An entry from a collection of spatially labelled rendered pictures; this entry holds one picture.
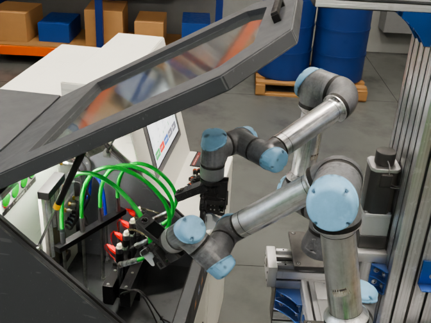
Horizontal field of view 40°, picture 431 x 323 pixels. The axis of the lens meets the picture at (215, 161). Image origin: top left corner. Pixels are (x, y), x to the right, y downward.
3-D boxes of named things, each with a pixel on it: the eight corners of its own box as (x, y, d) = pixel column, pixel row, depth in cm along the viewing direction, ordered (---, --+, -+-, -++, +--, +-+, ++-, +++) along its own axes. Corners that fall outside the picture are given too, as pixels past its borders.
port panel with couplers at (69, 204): (70, 225, 223) (65, 151, 209) (61, 224, 224) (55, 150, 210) (82, 207, 235) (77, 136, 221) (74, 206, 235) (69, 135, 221)
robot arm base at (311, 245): (338, 238, 227) (342, 216, 222) (345, 262, 213) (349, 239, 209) (298, 236, 227) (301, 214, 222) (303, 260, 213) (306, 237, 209)
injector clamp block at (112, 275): (131, 323, 210) (129, 289, 203) (103, 319, 211) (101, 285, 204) (154, 265, 240) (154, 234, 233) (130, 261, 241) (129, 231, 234)
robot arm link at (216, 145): (234, 132, 177) (213, 140, 172) (232, 165, 182) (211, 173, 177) (217, 124, 182) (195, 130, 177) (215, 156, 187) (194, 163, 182)
